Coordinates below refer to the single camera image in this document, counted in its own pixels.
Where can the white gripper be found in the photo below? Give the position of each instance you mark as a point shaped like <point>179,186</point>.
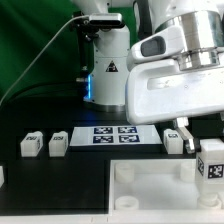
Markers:
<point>158,91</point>

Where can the white square tabletop part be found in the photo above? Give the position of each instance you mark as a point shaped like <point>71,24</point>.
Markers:
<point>159,191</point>

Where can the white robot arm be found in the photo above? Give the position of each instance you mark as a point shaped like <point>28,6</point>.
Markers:
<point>159,60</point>

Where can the marker tag sheet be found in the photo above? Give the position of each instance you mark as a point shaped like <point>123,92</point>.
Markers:
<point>115,135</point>

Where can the white obstacle piece left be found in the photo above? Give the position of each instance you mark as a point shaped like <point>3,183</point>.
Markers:
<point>1,176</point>

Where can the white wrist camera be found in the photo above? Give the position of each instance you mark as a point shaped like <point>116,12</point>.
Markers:
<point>166,43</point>

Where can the black camera on stand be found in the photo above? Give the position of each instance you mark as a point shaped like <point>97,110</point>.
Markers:
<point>87,27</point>

